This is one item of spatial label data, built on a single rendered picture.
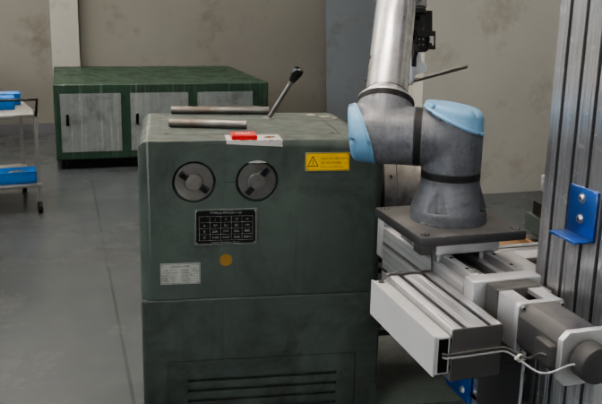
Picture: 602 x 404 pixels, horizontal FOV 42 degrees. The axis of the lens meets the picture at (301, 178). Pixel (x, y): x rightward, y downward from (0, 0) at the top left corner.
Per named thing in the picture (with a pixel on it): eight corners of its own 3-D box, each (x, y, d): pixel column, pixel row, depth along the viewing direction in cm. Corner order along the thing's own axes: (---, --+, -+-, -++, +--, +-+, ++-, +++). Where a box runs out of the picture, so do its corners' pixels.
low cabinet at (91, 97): (228, 131, 946) (228, 65, 928) (268, 162, 769) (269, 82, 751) (56, 135, 888) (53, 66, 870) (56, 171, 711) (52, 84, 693)
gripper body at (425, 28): (435, 51, 218) (435, 8, 217) (409, 50, 215) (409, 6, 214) (421, 55, 225) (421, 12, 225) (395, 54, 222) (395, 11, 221)
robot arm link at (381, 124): (419, 150, 145) (437, -75, 167) (339, 145, 148) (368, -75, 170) (419, 176, 156) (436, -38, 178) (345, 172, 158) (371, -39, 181)
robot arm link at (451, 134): (483, 178, 146) (488, 107, 143) (410, 174, 149) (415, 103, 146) (480, 165, 158) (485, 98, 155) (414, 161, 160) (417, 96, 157)
